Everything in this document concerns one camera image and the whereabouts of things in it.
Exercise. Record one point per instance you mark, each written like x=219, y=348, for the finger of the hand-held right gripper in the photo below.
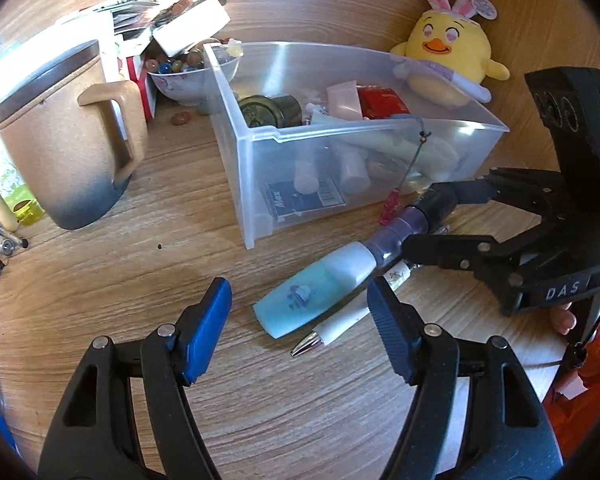
x=450, y=250
x=510, y=185

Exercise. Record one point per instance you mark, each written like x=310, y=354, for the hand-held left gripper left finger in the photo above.
x=207, y=340

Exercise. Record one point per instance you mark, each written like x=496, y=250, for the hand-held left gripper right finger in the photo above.
x=392, y=331

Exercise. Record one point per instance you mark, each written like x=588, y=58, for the dark tube black cap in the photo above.
x=405, y=225

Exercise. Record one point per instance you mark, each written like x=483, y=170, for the white pen silver tip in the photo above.
x=340, y=322

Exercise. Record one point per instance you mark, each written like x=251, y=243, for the light blue tube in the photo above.
x=300, y=300

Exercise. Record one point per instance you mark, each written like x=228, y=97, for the clear plastic bin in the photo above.
x=280, y=90

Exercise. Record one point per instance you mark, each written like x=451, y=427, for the person's right hand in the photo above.
x=562, y=319

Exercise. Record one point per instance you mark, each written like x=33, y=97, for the red tassel pendant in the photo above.
x=392, y=205

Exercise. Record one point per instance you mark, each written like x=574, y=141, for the long white tube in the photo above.
x=390, y=140

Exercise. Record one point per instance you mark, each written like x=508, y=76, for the small white bottle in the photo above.
x=352, y=170
x=305, y=175

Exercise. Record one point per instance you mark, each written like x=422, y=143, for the yellow chick plush toy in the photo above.
x=450, y=55

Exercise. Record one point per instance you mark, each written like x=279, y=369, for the red paper packet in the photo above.
x=382, y=102

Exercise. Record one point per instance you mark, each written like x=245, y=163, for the blue staple box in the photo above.
x=290, y=200

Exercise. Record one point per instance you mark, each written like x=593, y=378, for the pink tube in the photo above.
x=345, y=100

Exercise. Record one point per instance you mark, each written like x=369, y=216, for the brown bead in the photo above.
x=181, y=119

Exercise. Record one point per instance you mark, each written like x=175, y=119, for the black silver pens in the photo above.
x=2, y=237

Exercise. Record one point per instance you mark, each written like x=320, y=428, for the yellow green bottle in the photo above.
x=15, y=195

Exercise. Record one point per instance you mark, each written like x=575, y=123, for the brown mug with lid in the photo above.
x=55, y=150

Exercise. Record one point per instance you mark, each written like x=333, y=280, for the bowl of beads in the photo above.
x=180, y=87

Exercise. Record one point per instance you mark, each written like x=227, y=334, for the red white box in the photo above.
x=137, y=82

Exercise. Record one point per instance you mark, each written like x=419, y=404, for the stack of books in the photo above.
x=125, y=15

